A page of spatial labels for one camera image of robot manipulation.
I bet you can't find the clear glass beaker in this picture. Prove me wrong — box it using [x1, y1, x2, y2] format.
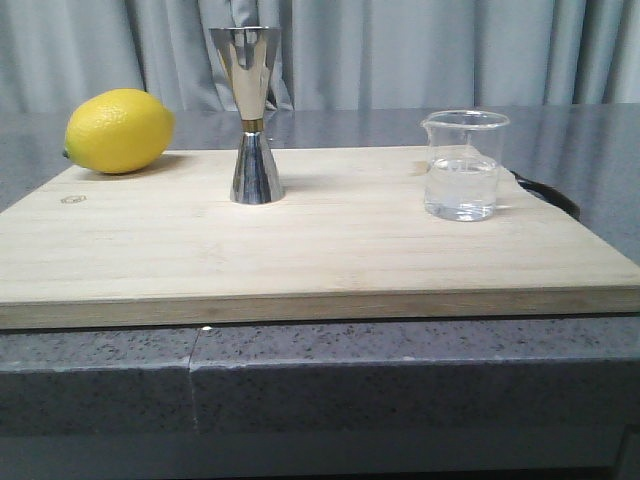
[421, 110, 510, 222]

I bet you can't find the silver metal jigger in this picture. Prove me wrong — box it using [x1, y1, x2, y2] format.
[209, 26, 284, 205]

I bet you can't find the grey curtain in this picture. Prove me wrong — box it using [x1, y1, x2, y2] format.
[1, 1, 639, 113]

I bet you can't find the yellow lemon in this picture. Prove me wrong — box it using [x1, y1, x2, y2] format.
[64, 88, 175, 174]

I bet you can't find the light wooden cutting board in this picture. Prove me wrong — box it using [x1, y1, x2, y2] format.
[1, 146, 639, 329]

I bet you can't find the black cutting board handle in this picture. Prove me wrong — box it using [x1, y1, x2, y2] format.
[511, 170, 580, 221]

